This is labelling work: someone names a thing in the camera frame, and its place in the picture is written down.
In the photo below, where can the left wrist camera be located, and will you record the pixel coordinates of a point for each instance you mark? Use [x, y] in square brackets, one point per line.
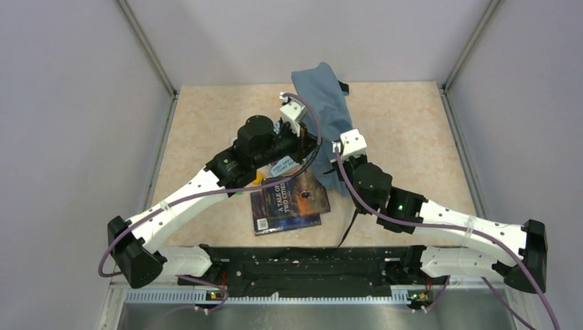
[292, 111]

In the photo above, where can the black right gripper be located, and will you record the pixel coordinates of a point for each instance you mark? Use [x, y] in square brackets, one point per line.
[363, 159]

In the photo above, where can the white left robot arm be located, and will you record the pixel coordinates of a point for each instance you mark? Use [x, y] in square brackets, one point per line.
[134, 243]

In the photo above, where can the blue student backpack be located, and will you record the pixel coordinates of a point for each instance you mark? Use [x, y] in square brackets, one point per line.
[322, 91]

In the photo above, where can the colourful Treehouse book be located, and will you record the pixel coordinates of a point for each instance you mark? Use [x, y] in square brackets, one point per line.
[283, 166]

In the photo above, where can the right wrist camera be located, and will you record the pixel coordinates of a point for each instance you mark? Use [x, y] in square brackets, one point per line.
[351, 144]

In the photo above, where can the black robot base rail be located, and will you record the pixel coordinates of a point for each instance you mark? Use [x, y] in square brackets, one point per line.
[315, 272]

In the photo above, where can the dark book underneath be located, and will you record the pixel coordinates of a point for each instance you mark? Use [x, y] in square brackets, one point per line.
[263, 225]

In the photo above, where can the Tale of Two Cities book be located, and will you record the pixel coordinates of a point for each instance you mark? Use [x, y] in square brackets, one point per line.
[301, 196]

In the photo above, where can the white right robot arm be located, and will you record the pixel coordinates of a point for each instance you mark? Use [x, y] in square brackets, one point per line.
[514, 253]

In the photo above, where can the orange yellow eraser block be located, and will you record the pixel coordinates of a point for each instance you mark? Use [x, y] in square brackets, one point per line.
[258, 179]

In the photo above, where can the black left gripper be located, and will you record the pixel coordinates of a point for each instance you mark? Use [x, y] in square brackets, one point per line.
[303, 144]

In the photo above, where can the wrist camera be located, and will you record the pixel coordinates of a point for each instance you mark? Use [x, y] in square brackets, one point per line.
[292, 111]
[351, 144]

